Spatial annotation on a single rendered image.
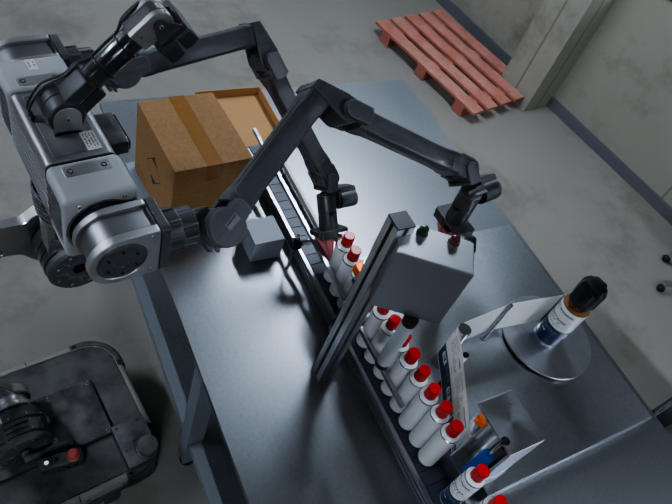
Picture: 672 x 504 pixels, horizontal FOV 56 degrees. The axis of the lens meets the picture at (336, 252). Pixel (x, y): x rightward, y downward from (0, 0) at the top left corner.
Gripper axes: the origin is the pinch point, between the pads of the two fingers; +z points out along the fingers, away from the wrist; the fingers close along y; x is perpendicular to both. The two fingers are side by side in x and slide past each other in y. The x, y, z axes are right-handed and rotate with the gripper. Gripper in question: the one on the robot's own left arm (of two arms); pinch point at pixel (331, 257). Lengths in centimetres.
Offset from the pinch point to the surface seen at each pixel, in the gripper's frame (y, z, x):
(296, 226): -2.4, -7.1, 17.6
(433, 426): -2, 32, -51
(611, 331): 187, 91, 42
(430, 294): -9, -7, -61
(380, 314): -1.6, 9.4, -28.8
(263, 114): 10, -40, 66
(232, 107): 0, -44, 70
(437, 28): 226, -78, 233
